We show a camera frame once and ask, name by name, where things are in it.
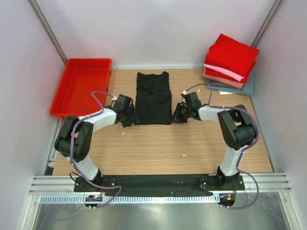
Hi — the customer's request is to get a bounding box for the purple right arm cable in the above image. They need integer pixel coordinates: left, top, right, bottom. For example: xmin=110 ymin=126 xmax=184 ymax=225
xmin=182 ymin=83 xmax=260 ymax=211

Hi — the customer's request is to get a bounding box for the red plastic bin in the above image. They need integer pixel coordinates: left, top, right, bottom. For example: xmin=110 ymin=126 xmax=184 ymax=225
xmin=49 ymin=58 xmax=112 ymax=119

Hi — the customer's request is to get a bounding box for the pink folded shirt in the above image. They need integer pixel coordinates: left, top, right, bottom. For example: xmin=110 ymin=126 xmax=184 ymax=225
xmin=203 ymin=63 xmax=244 ymax=81

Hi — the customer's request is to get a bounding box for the red folded shirt lower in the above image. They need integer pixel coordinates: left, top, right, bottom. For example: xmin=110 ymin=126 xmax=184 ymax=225
xmin=205 ymin=68 xmax=239 ymax=82

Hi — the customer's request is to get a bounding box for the black t shirt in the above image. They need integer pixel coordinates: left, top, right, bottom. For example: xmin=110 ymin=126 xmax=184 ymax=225
xmin=135 ymin=71 xmax=172 ymax=125

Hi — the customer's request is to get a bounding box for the red folded shirt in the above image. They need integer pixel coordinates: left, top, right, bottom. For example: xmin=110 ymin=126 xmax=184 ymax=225
xmin=204 ymin=34 xmax=260 ymax=83
xmin=205 ymin=68 xmax=239 ymax=82

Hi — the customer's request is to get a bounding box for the white folded shirt bottom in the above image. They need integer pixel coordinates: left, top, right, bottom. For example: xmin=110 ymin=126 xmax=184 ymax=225
xmin=218 ymin=91 xmax=235 ymax=95

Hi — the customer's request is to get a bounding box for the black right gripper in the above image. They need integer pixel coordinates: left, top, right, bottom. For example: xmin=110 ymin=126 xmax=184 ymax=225
xmin=169 ymin=103 xmax=191 ymax=124

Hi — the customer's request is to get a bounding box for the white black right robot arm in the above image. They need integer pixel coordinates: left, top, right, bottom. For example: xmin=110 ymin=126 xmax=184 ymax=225
xmin=172 ymin=91 xmax=259 ymax=190

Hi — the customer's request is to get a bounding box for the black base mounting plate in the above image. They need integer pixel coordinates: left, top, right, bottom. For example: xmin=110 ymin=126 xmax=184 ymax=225
xmin=73 ymin=174 xmax=246 ymax=197

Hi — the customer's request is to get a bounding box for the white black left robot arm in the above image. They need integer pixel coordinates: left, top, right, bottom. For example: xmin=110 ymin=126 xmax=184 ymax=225
xmin=54 ymin=92 xmax=139 ymax=192

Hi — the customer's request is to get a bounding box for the red folded shirt top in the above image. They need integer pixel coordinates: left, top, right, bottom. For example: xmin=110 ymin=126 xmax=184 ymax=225
xmin=204 ymin=34 xmax=260 ymax=83

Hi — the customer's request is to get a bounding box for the grey green folded shirt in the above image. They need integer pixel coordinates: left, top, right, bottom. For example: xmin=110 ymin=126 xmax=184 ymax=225
xmin=204 ymin=71 xmax=255 ymax=95

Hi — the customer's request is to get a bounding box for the slotted aluminium rail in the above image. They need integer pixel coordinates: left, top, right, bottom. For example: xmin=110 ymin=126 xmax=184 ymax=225
xmin=40 ymin=194 xmax=220 ymax=205

